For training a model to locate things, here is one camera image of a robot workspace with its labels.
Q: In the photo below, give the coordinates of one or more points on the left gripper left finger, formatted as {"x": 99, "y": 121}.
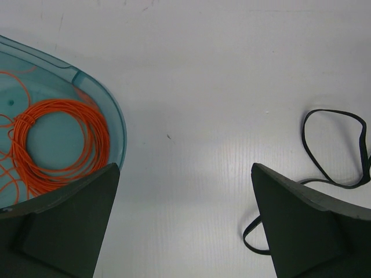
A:
{"x": 60, "y": 233}

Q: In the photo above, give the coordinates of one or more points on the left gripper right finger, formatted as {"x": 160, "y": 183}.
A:
{"x": 309, "y": 233}

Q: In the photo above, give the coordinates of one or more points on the teal transparent plastic tray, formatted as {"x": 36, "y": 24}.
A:
{"x": 28, "y": 76}

